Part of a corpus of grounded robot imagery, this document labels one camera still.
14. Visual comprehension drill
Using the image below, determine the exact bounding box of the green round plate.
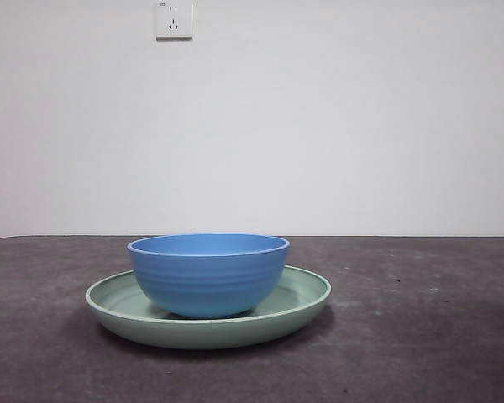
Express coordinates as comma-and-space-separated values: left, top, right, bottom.
84, 264, 333, 351

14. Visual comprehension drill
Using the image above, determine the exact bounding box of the white wall socket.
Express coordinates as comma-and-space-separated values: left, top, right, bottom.
155, 2, 193, 42

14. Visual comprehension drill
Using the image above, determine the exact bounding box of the blue ribbed bowl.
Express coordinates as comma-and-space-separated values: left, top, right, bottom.
127, 233, 291, 318

